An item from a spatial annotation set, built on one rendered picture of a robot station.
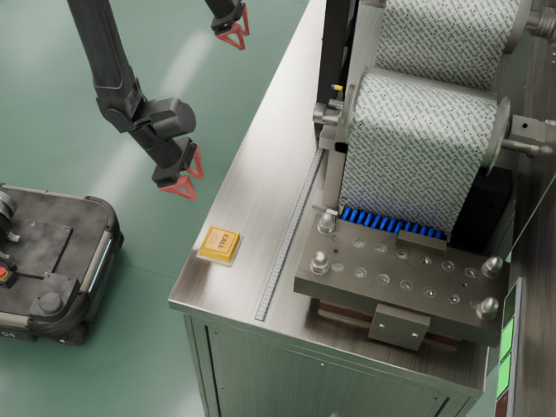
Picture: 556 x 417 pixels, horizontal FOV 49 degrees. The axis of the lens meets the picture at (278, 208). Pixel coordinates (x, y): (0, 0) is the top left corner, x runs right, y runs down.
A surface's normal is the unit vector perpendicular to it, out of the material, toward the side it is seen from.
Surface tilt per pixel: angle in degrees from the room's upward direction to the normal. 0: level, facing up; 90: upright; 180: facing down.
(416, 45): 92
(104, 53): 90
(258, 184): 0
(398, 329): 90
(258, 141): 0
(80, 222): 0
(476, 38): 92
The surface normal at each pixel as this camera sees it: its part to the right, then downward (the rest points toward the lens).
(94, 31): -0.11, 0.79
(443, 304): 0.03, -0.61
